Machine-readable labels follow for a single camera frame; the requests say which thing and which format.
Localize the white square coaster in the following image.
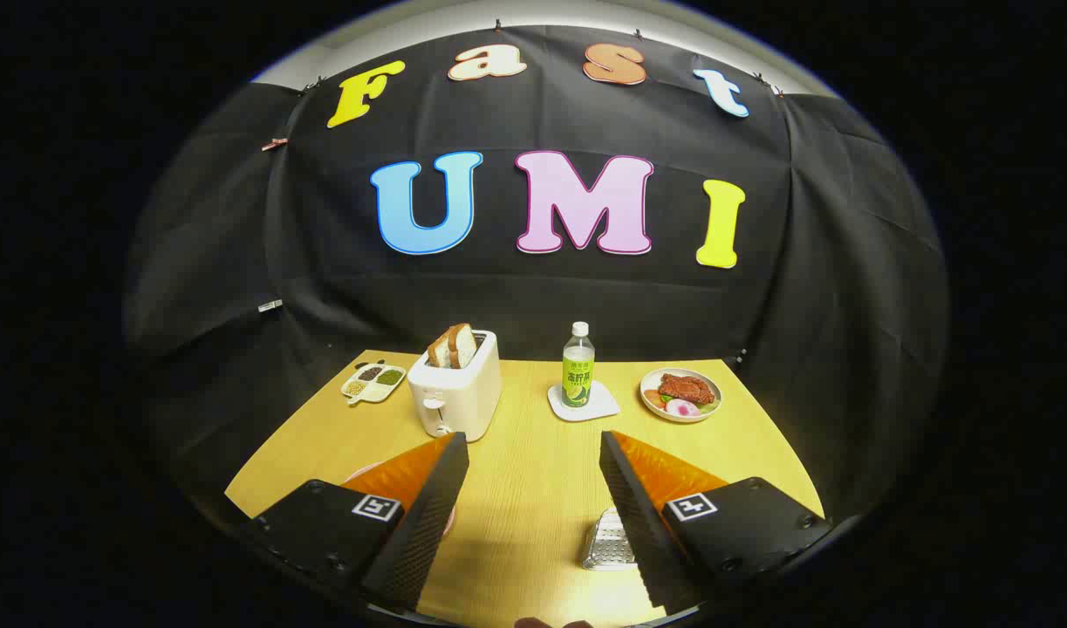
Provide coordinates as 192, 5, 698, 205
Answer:
548, 380, 621, 423

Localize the metal wire cutlery basket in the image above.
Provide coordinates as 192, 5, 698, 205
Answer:
581, 509, 640, 572

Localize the green label drink bottle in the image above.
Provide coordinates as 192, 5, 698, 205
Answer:
562, 322, 596, 408

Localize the brown meat piece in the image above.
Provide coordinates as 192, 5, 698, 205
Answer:
658, 373, 715, 405

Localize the pink round plate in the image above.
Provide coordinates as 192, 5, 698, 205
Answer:
341, 462, 457, 537

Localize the white toaster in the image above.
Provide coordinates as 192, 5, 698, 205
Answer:
407, 330, 503, 442

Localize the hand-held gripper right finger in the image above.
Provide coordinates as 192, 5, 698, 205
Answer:
598, 430, 835, 611

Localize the white plate with food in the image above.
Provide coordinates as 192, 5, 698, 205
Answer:
640, 367, 722, 424

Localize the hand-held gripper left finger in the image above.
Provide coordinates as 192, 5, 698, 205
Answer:
236, 432, 470, 616

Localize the white divided condiment tray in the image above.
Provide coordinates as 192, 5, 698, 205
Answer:
341, 362, 407, 405

